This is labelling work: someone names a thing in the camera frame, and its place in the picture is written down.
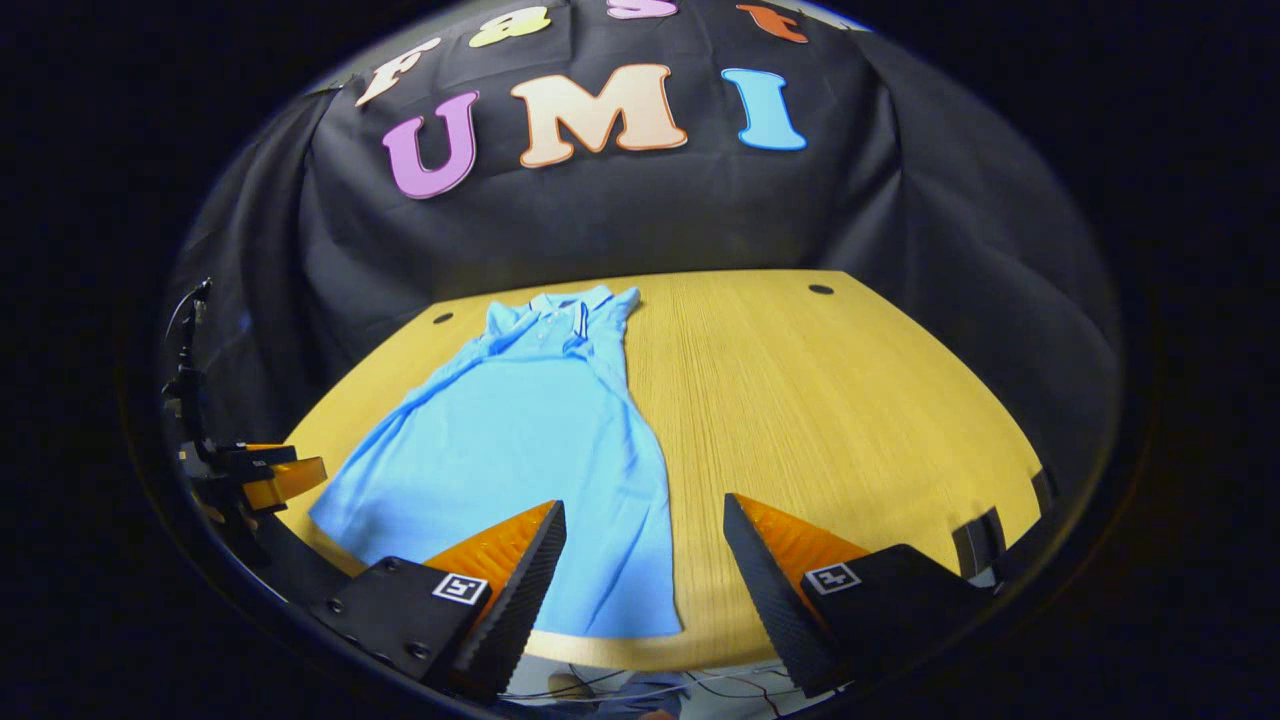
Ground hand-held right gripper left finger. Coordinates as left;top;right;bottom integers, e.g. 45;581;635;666
305;498;568;704

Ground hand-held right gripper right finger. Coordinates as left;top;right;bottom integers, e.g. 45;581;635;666
722;492;1001;699

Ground light blue T-shirt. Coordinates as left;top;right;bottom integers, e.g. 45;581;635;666
308;284;686;641

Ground person's blue trousers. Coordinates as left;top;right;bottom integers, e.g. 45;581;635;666
590;672;693;719

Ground black backdrop cloth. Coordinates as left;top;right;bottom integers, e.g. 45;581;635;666
160;0;1126;471

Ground black bracket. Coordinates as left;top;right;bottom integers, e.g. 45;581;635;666
953;508;1007;580

